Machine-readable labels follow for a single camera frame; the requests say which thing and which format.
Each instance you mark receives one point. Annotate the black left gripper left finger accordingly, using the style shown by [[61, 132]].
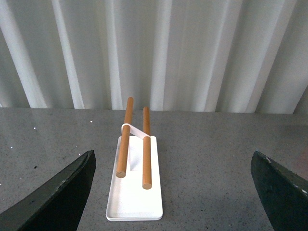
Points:
[[58, 204]]

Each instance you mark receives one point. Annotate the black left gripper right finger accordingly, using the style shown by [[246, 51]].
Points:
[[283, 194]]

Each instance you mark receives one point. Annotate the white towel rack stand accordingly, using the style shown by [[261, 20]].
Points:
[[135, 190]]

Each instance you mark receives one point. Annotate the white pleated curtain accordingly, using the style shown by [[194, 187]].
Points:
[[240, 56]]

